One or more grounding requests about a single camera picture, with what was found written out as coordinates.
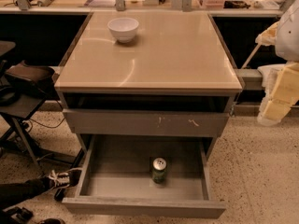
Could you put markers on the white curved device on ledge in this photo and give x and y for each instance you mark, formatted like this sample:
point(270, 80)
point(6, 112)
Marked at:
point(265, 71)

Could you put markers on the person's leg in black trousers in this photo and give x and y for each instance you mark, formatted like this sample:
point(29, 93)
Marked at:
point(14, 193)

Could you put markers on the closed grey upper drawer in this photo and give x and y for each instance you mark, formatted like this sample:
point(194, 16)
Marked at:
point(126, 122)

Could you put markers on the black and white sneaker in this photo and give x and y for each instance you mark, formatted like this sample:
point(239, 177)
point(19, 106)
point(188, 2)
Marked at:
point(63, 180)

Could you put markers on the grey drawer cabinet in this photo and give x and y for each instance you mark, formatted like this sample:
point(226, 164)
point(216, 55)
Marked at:
point(176, 63)

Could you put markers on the open grey lower drawer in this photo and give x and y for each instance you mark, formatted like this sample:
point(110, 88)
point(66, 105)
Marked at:
point(117, 178)

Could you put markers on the white ceramic bowl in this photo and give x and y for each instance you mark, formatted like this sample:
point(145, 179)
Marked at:
point(123, 29)

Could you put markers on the dark brown bag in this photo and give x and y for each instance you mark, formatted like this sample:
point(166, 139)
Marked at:
point(34, 81)

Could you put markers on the black folding side table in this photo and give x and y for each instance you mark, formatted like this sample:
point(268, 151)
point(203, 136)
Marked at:
point(15, 109)

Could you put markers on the green soda can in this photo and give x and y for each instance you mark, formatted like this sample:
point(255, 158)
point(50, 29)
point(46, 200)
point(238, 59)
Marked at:
point(159, 170)

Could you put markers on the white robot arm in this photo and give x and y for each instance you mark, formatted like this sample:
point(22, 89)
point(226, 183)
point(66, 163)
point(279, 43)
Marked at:
point(284, 35)

